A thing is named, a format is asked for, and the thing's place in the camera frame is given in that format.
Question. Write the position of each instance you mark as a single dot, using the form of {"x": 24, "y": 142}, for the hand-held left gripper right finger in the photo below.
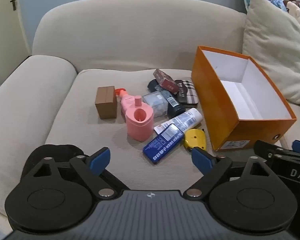
{"x": 202, "y": 160}

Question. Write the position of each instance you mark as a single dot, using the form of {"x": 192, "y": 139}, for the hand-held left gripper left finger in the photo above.
{"x": 100, "y": 161}

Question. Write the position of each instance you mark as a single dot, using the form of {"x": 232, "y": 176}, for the yellow tape measure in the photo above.
{"x": 195, "y": 138}

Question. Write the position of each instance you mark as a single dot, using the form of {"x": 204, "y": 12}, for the blue tin case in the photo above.
{"x": 162, "y": 143}

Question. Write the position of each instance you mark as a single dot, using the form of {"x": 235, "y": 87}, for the white tube bottle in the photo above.
{"x": 187, "y": 118}

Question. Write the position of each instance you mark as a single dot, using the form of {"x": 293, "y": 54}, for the pink cup holder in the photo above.
{"x": 138, "y": 127}

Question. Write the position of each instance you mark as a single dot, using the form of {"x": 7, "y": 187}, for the small brown box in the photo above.
{"x": 106, "y": 102}

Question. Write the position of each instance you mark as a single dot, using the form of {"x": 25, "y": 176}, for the dark blue bottle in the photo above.
{"x": 175, "y": 107}

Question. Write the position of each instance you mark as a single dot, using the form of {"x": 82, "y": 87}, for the pink pump bottle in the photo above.
{"x": 126, "y": 102}

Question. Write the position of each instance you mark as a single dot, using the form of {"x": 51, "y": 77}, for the orange cardboard box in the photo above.
{"x": 215, "y": 92}

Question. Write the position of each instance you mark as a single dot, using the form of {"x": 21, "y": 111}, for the plaid glasses case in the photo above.
{"x": 187, "y": 92}

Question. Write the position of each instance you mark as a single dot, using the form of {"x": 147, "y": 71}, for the clear plastic box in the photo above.
{"x": 156, "y": 103}

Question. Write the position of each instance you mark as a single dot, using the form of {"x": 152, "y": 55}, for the illustrated brown card box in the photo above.
{"x": 165, "y": 81}

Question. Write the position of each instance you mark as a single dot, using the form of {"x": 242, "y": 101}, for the beige pillow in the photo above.
{"x": 272, "y": 42}

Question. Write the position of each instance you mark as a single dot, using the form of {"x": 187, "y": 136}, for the beige sofa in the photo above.
{"x": 140, "y": 42}

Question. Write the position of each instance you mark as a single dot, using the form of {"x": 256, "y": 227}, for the cream door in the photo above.
{"x": 5, "y": 35}

